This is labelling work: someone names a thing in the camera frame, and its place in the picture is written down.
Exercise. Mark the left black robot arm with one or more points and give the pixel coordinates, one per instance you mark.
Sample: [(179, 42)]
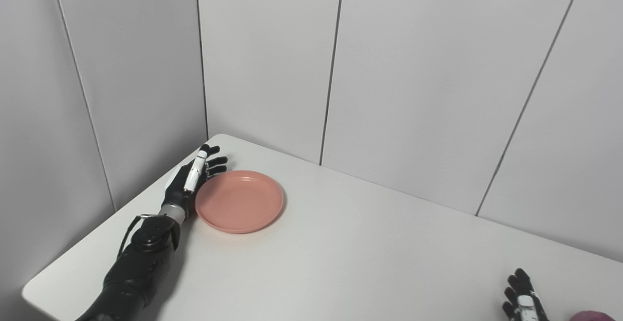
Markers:
[(141, 262)]

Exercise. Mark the pink round plate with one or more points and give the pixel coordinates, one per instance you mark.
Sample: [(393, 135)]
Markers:
[(239, 201)]

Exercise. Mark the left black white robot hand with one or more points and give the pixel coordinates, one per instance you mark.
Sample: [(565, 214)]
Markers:
[(177, 189)]

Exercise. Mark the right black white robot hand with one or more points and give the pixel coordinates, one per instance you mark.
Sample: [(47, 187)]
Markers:
[(523, 301)]

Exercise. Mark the purple red onion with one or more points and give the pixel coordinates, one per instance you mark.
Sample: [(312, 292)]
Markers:
[(591, 316)]

